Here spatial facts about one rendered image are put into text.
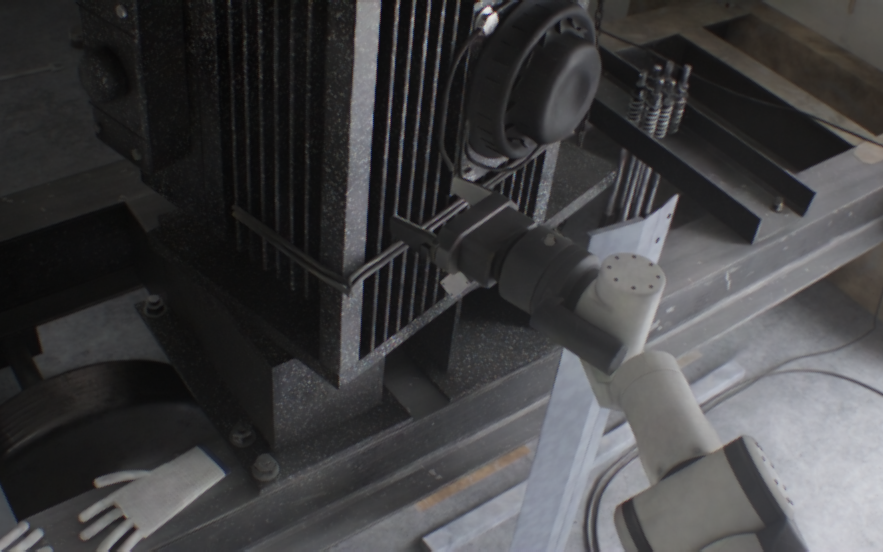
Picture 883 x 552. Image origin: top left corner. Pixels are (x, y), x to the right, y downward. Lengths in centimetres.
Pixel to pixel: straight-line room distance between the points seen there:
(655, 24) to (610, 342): 209
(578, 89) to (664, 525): 72
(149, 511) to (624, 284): 85
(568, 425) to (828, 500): 107
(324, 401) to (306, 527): 33
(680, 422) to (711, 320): 146
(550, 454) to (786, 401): 117
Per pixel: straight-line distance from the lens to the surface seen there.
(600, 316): 98
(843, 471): 274
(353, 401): 160
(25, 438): 174
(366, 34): 107
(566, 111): 135
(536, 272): 99
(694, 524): 80
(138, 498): 155
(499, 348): 177
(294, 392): 150
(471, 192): 113
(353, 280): 126
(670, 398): 90
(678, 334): 226
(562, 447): 180
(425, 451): 188
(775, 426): 276
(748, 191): 233
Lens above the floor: 192
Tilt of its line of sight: 41 degrees down
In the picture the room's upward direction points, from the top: 8 degrees clockwise
